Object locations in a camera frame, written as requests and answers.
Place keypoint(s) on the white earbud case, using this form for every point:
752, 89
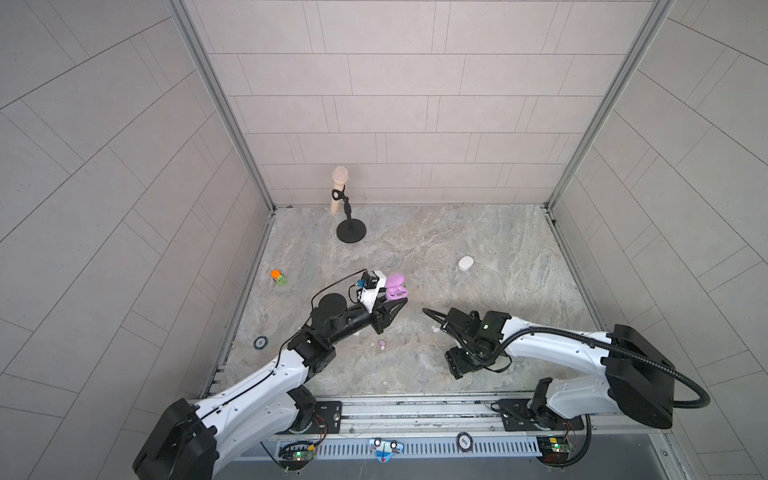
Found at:
465, 263

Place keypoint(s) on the aluminium front rail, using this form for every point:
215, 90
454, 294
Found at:
390, 416

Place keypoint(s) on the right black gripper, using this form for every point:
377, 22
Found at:
456, 369

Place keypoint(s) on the left green circuit board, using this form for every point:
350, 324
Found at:
296, 455

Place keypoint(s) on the purple earbud case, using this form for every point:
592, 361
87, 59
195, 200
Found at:
395, 287

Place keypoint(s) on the orange green small toy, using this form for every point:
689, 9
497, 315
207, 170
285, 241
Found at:
278, 277

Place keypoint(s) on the right green circuit board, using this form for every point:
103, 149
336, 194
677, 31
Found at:
554, 450

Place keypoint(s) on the small black round disc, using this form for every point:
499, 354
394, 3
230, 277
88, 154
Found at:
464, 442

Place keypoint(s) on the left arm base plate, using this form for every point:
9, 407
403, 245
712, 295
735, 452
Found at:
325, 418

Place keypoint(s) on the black microphone stand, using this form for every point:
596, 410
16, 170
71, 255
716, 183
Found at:
350, 230

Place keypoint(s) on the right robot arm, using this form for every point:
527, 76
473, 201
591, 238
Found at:
618, 371

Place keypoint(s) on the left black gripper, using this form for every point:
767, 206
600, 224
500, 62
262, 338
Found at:
377, 320

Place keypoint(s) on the beige microphone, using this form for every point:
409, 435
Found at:
340, 177

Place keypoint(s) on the blue white clip gadget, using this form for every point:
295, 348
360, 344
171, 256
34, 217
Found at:
384, 450

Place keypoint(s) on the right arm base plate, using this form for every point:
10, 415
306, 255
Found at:
510, 414

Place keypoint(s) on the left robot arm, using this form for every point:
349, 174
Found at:
196, 440

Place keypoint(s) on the green circuit board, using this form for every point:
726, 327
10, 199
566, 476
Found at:
296, 455
554, 450

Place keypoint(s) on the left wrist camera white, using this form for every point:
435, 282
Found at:
370, 285

